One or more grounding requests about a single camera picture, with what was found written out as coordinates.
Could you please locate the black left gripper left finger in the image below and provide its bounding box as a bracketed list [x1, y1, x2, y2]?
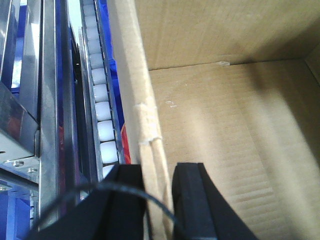
[26, 164, 151, 240]

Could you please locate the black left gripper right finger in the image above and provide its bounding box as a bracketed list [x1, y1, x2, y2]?
[172, 162, 257, 240]

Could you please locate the brown cardboard carton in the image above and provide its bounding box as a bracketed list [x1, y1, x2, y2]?
[107, 0, 320, 240]

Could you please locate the black cable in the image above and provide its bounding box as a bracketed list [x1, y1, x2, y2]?
[32, 183, 185, 240]

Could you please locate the stainless steel shelf rail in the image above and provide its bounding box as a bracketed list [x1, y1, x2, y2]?
[0, 0, 79, 223]

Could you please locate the white roller track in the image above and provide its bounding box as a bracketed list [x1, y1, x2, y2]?
[79, 0, 125, 181]

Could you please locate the red snack bag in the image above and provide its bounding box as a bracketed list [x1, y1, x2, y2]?
[120, 123, 131, 164]

